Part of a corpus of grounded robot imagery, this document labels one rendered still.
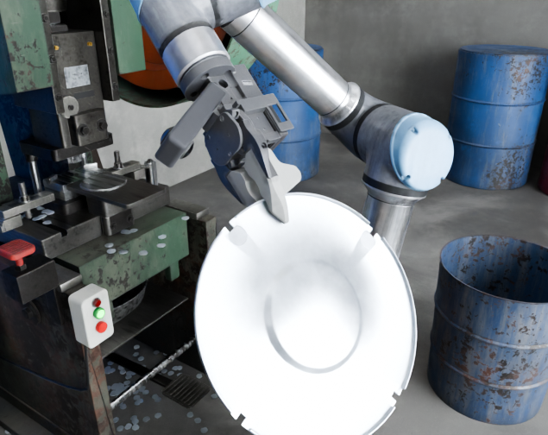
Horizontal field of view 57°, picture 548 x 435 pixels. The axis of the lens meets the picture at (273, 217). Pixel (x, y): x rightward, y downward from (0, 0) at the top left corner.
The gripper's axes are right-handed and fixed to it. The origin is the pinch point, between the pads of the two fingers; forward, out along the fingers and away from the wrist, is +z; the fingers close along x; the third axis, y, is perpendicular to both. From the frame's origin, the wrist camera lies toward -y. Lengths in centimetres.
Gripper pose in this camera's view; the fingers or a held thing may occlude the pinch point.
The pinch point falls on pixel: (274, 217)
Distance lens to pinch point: 59.0
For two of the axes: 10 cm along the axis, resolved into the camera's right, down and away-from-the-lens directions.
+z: 5.0, 8.5, -1.6
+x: -5.0, 4.3, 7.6
